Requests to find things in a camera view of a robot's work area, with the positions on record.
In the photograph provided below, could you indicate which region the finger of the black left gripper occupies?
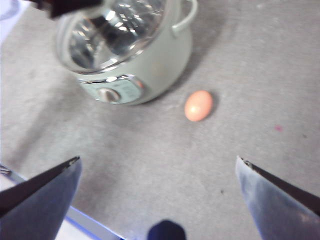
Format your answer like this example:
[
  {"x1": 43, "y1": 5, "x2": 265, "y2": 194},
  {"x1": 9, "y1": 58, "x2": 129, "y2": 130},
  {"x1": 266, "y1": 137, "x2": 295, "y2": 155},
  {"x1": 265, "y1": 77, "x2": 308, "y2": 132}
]
[{"x1": 32, "y1": 0, "x2": 106, "y2": 19}]

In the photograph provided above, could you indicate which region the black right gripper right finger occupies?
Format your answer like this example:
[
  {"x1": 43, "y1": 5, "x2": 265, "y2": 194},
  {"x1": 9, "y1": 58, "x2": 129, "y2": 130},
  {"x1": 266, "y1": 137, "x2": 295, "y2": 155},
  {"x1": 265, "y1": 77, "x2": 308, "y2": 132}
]
[{"x1": 235, "y1": 155, "x2": 320, "y2": 240}]

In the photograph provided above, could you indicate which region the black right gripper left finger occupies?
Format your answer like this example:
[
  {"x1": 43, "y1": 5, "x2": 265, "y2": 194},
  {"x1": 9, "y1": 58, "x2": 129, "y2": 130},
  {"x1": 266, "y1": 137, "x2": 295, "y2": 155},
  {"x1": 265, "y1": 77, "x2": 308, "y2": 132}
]
[{"x1": 0, "y1": 156, "x2": 82, "y2": 240}]

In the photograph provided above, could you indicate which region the brown egg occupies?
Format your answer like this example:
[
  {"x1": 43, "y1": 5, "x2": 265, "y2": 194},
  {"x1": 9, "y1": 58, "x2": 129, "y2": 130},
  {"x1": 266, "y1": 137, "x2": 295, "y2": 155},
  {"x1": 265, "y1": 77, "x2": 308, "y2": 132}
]
[{"x1": 184, "y1": 89, "x2": 214, "y2": 123}]

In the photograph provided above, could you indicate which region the pale green electric pot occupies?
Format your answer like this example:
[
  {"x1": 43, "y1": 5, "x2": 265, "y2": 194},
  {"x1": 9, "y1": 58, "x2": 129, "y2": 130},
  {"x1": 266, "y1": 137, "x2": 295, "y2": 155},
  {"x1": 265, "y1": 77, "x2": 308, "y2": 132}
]
[{"x1": 78, "y1": 0, "x2": 199, "y2": 106}]

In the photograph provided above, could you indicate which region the black rounded camera housing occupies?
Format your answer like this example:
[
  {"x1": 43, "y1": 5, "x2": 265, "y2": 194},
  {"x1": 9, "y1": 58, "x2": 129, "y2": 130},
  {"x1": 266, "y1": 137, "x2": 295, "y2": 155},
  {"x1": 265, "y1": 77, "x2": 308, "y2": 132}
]
[{"x1": 146, "y1": 219, "x2": 187, "y2": 240}]

